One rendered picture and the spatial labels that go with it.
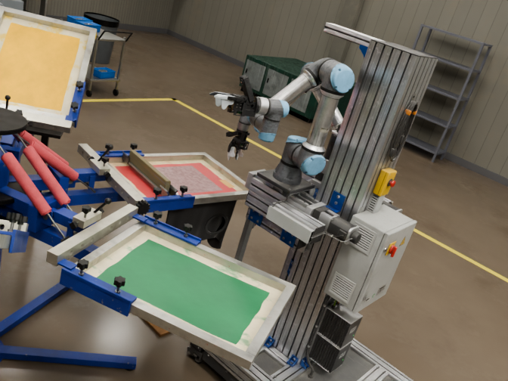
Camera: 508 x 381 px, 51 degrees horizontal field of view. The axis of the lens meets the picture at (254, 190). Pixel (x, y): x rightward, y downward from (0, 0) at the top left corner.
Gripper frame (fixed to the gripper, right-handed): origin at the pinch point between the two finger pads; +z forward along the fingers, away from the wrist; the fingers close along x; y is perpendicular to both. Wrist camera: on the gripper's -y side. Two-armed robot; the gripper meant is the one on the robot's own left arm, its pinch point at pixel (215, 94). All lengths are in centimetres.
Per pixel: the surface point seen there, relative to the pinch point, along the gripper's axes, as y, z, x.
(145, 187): 64, 3, 64
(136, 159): 53, 5, 81
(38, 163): 46, 61, 33
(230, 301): 78, -8, -35
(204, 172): 61, -42, 89
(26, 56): 13, 61, 145
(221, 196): 62, -38, 51
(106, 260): 74, 36, -5
